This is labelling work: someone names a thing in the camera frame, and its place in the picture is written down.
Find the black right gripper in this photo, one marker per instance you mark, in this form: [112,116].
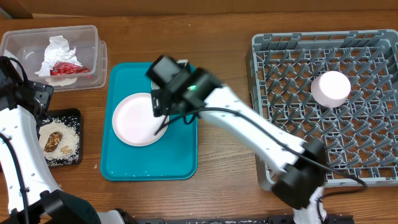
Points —
[162,104]

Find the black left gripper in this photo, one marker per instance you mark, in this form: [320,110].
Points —
[41,93]

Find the pink plate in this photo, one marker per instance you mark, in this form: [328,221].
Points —
[134,122]

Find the red snack wrapper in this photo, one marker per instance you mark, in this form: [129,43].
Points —
[65,68]

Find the white napkin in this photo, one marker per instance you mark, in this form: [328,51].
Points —
[58,50]

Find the brown food scrap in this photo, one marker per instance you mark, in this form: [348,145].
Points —
[53,141]

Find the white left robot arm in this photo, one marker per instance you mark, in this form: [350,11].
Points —
[32,190]

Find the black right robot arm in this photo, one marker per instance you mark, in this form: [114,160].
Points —
[300,166]

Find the black food waste tray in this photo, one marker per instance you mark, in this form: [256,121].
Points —
[66,112]

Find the grey metal bowl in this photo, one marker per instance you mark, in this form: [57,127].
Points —
[153,85]

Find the teal plastic tray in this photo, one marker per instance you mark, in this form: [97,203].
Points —
[172,157]

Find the white rice pile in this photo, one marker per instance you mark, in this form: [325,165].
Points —
[67,152]

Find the clear plastic bin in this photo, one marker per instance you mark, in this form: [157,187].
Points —
[28,47]

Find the grey plastic dish rack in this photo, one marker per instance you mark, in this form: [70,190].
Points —
[361,134]

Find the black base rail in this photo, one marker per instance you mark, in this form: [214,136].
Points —
[279,219]

